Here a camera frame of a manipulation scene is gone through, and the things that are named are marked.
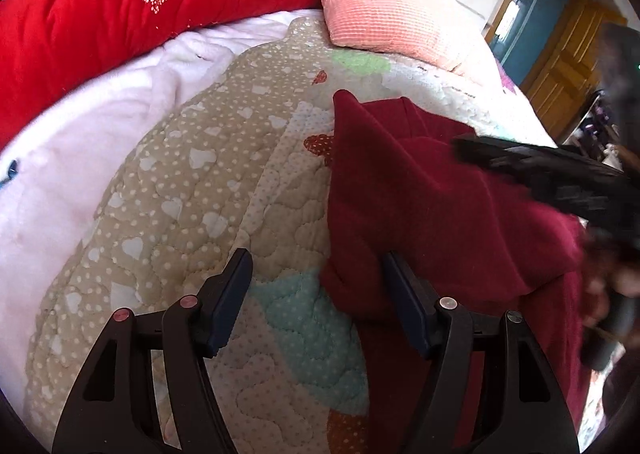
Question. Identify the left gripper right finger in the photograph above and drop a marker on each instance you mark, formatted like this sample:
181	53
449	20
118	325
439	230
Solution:
489	389

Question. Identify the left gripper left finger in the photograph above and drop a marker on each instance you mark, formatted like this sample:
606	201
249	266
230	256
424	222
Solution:
112	406

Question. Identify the dark red knit sweater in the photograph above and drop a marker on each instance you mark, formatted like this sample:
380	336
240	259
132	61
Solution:
476	237

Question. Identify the person right hand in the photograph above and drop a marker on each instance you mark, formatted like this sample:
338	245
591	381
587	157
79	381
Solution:
603	272

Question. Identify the wooden door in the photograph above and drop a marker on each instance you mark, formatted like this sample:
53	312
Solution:
565	73

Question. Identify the patchwork heart quilt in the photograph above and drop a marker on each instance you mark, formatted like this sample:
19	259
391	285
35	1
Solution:
243	164

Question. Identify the pink waffle pillow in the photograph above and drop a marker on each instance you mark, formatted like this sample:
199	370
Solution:
427	30

